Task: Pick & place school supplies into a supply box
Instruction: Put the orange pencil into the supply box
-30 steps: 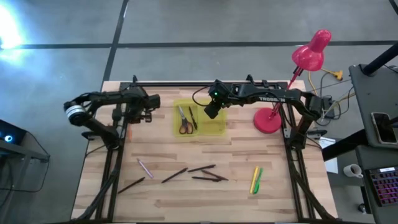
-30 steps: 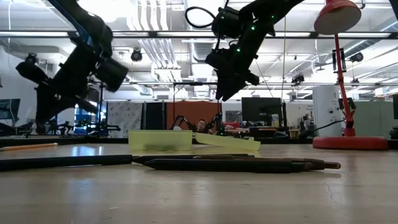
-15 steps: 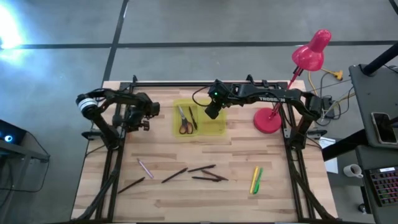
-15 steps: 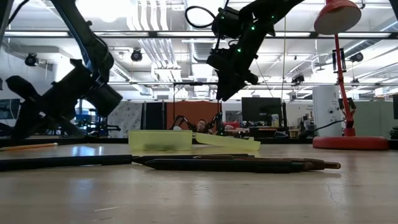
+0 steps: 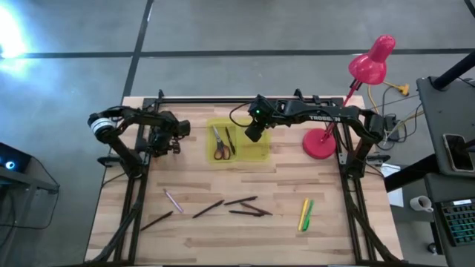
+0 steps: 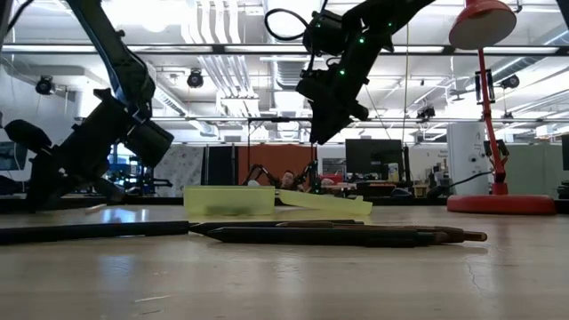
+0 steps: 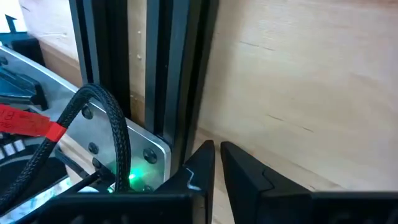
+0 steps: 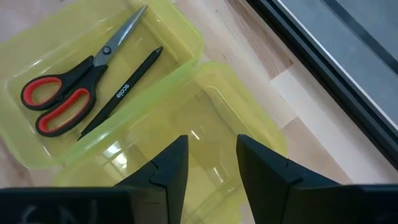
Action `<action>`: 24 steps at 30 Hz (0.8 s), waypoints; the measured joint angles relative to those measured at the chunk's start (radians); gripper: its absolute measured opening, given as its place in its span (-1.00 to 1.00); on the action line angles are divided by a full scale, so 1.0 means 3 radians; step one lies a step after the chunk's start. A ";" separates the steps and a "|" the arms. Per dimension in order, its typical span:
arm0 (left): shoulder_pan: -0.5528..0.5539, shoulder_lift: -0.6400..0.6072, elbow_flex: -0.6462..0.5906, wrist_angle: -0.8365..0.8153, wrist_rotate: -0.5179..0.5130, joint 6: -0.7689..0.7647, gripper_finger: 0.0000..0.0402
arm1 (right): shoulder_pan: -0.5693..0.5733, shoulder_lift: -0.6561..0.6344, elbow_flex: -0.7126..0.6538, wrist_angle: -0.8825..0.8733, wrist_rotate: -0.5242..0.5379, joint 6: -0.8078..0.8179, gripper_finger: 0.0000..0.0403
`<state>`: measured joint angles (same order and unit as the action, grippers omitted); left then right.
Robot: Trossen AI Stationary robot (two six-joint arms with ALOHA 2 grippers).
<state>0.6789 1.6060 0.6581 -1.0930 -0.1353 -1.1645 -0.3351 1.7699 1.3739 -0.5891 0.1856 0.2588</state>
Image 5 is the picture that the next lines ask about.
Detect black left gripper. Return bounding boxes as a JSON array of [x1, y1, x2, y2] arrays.
[[148, 117, 182, 155]]

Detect scissors with orange handles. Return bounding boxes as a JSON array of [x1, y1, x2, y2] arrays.
[[211, 125, 232, 162]]

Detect slim black pen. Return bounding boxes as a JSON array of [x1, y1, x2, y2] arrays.
[[224, 126, 238, 156]]

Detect yellow-green plastic supply box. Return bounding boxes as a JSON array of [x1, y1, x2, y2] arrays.
[[206, 116, 272, 164]]

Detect pink purple pen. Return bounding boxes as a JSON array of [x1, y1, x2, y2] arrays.
[[163, 188, 185, 214]]

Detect red desk lamp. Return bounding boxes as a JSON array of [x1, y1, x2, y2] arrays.
[[301, 34, 397, 161]]

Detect dark brown pen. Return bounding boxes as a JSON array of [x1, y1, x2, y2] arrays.
[[140, 210, 175, 232], [223, 195, 259, 207], [191, 199, 226, 220], [228, 209, 266, 218], [240, 202, 275, 217]]

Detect yellow highlighter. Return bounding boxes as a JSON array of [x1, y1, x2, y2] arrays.
[[298, 197, 310, 232]]

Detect green highlighter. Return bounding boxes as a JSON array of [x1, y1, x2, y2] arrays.
[[301, 199, 315, 233]]

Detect black power adapter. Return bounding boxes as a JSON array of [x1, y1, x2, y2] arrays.
[[384, 113, 401, 142]]

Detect black device with blue light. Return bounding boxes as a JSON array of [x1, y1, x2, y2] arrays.
[[0, 142, 61, 196]]

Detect dark grey side desk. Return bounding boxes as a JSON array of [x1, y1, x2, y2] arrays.
[[384, 76, 475, 194]]

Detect white mug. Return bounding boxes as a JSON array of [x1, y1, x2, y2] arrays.
[[409, 194, 435, 214]]

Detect black stand pole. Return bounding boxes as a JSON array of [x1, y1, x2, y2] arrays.
[[431, 49, 475, 92]]

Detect black smartphone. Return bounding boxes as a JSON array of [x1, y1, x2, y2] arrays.
[[442, 133, 475, 174]]

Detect black keyboard green keys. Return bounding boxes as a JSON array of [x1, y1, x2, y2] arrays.
[[435, 197, 475, 248]]

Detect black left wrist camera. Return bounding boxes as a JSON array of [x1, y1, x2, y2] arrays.
[[177, 119, 192, 138]]

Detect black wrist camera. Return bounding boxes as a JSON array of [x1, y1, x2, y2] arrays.
[[177, 119, 192, 138], [243, 122, 265, 144]]

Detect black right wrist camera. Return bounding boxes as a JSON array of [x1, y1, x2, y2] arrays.
[[243, 122, 265, 144]]

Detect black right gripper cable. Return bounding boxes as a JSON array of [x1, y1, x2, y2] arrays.
[[228, 100, 258, 129]]

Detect yellow extension cord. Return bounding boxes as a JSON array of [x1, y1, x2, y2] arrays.
[[366, 80, 424, 127]]

